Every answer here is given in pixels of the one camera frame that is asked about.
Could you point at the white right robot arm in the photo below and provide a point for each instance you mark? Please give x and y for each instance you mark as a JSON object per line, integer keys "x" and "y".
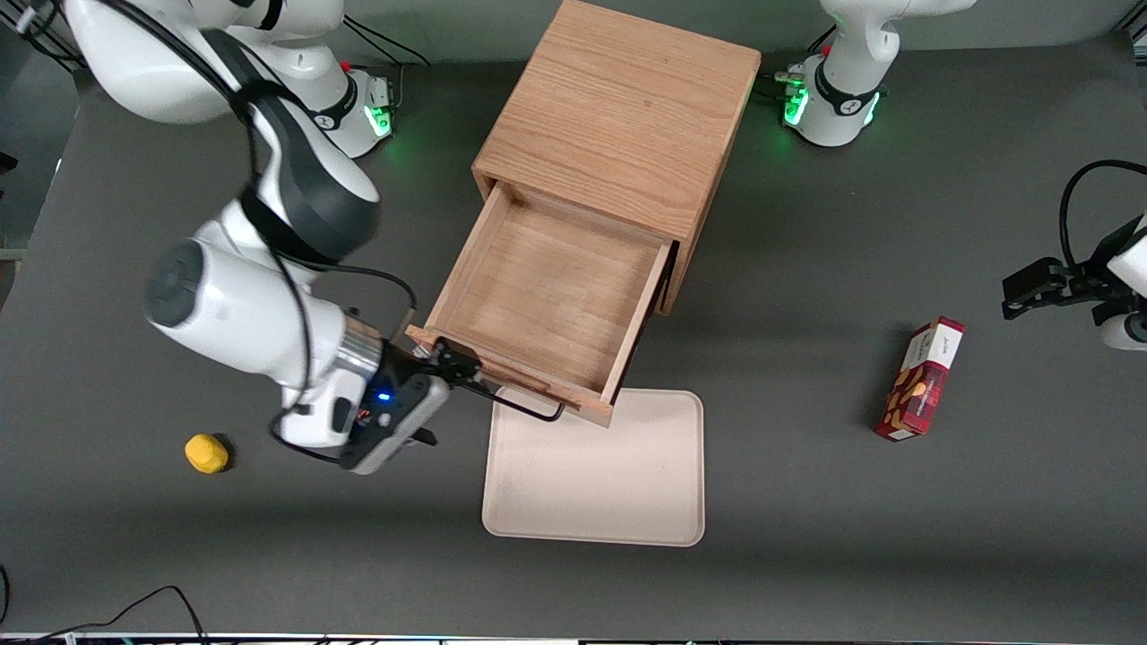
{"x": 233, "y": 313}

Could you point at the yellow lemon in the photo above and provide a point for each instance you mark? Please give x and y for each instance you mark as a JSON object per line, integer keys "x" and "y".
{"x": 206, "y": 453}

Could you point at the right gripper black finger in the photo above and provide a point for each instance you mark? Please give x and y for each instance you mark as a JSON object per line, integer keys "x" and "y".
{"x": 426, "y": 438}
{"x": 452, "y": 363}

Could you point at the red plaid cookie box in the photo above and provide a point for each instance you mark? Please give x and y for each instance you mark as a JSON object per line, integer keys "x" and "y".
{"x": 918, "y": 394}

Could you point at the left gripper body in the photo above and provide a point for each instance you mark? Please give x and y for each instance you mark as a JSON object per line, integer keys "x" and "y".
{"x": 1081, "y": 281}

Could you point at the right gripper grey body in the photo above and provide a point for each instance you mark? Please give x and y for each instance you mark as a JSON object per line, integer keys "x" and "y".
{"x": 401, "y": 368}

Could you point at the wooden drawer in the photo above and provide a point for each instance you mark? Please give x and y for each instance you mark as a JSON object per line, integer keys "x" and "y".
{"x": 547, "y": 287}

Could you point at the wooden drawer cabinet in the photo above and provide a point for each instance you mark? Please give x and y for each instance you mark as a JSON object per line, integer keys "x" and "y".
{"x": 618, "y": 98}

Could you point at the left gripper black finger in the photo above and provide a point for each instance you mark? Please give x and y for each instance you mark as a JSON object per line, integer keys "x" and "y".
{"x": 1035, "y": 285}

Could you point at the beige plastic tray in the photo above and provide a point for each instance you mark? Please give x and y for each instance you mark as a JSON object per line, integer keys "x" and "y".
{"x": 591, "y": 484}

